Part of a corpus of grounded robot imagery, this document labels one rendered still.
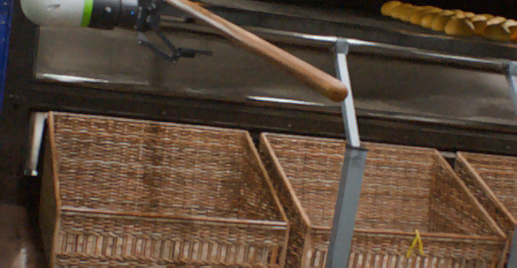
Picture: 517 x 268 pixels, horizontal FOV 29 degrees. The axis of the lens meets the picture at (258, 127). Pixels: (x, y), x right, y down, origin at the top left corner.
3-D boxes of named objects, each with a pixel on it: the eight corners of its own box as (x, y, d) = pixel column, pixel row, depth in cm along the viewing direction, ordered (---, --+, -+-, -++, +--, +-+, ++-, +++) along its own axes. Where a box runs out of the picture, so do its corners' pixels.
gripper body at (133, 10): (117, -13, 211) (160, -7, 214) (111, 27, 213) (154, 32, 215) (122, -10, 204) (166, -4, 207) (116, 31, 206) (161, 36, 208)
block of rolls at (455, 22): (376, 13, 364) (379, -3, 363) (493, 29, 377) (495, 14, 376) (449, 35, 307) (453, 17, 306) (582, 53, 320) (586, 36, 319)
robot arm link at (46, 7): (16, 34, 204) (23, -2, 195) (19, -11, 211) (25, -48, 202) (85, 42, 208) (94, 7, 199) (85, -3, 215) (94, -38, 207)
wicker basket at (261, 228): (34, 209, 268) (45, 109, 263) (234, 223, 285) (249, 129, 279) (46, 273, 223) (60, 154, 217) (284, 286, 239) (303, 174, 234)
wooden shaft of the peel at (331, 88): (348, 105, 140) (352, 84, 140) (329, 102, 139) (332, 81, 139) (149, -12, 301) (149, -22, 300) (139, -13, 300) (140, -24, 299)
